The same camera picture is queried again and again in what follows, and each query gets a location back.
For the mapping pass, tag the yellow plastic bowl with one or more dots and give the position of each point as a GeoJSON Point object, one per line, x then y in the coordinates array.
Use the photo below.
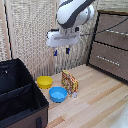
{"type": "Point", "coordinates": [44, 82]}

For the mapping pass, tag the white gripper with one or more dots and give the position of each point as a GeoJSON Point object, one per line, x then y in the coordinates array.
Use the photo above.
{"type": "Point", "coordinates": [62, 38]}

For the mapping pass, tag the colourful cereal bar box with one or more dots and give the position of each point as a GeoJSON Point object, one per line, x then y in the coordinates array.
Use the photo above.
{"type": "Point", "coordinates": [70, 82]}

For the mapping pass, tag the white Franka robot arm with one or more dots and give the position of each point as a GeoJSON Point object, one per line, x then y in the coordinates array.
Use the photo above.
{"type": "Point", "coordinates": [74, 11]}

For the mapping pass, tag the small shiny wrapped item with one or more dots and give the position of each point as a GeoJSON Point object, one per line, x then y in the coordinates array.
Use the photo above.
{"type": "Point", "coordinates": [74, 95]}

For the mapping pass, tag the beige woven folding screen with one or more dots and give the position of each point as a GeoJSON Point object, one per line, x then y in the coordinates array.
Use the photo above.
{"type": "Point", "coordinates": [30, 33]}

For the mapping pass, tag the blue plastic bowl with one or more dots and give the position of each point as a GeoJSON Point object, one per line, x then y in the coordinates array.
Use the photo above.
{"type": "Point", "coordinates": [58, 94]}

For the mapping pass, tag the black fabric storage box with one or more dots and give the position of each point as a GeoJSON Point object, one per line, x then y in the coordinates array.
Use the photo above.
{"type": "Point", "coordinates": [18, 96]}

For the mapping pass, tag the brown drawer cabinet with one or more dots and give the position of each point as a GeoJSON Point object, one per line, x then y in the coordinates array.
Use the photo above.
{"type": "Point", "coordinates": [110, 45]}

